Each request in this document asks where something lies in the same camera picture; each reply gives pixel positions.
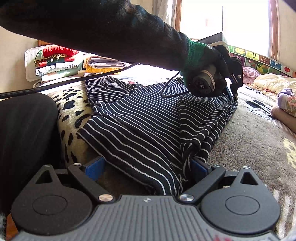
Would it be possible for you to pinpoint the yellow grey folded clothes stack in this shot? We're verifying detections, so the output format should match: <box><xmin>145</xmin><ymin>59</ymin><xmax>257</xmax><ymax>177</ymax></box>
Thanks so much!
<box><xmin>83</xmin><ymin>55</ymin><xmax>126</xmax><ymax>74</ymax></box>

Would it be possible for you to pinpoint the green black gloved left hand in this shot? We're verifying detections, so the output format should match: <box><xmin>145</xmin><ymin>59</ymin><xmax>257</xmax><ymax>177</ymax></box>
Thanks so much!
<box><xmin>180</xmin><ymin>39</ymin><xmax>229</xmax><ymax>97</ymax></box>

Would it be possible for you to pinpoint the purple floral folded garment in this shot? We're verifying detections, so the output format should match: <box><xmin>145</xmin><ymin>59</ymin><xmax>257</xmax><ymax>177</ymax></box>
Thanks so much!
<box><xmin>277</xmin><ymin>88</ymin><xmax>296</xmax><ymax>117</ymax></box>

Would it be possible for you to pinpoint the light denim folded garment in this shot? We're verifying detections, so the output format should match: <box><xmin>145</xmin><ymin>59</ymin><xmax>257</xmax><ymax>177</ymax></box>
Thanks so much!
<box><xmin>35</xmin><ymin>61</ymin><xmax>82</xmax><ymax>77</ymax></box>

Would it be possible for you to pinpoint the red folded garment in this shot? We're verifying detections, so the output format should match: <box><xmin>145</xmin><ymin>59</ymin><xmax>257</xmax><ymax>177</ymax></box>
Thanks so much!
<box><xmin>34</xmin><ymin>45</ymin><xmax>79</xmax><ymax>68</ymax></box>

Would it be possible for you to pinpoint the black sleeved left forearm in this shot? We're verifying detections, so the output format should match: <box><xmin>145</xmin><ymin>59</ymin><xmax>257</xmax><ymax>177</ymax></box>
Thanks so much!
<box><xmin>1</xmin><ymin>1</ymin><xmax>190</xmax><ymax>70</ymax></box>

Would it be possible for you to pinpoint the cream satin quilt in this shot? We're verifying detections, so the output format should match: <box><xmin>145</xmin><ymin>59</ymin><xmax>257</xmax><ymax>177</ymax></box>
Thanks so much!
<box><xmin>252</xmin><ymin>73</ymin><xmax>295</xmax><ymax>95</ymax></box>

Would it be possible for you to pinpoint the pink crumpled quilt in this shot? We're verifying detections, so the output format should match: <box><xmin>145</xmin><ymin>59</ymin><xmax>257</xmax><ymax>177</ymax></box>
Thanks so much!
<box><xmin>242</xmin><ymin>66</ymin><xmax>261</xmax><ymax>84</ymax></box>

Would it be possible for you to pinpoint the navy white striped shirt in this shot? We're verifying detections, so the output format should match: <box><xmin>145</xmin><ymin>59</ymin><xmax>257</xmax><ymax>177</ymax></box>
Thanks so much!
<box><xmin>78</xmin><ymin>76</ymin><xmax>238</xmax><ymax>196</ymax></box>

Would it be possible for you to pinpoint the Mickey Mouse plush blanket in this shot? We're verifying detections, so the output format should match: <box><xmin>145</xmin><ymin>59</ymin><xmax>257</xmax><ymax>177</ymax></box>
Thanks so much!
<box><xmin>39</xmin><ymin>64</ymin><xmax>296</xmax><ymax>239</ymax></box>

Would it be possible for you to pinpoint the black cable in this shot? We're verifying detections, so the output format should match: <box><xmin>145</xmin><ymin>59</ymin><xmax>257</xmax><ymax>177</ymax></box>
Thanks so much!
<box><xmin>0</xmin><ymin>62</ymin><xmax>190</xmax><ymax>100</ymax></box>

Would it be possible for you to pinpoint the colourful alphabet foam mat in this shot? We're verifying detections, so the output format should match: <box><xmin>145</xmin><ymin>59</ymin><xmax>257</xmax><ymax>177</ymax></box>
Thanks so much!
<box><xmin>228</xmin><ymin>46</ymin><xmax>295</xmax><ymax>78</ymax></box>

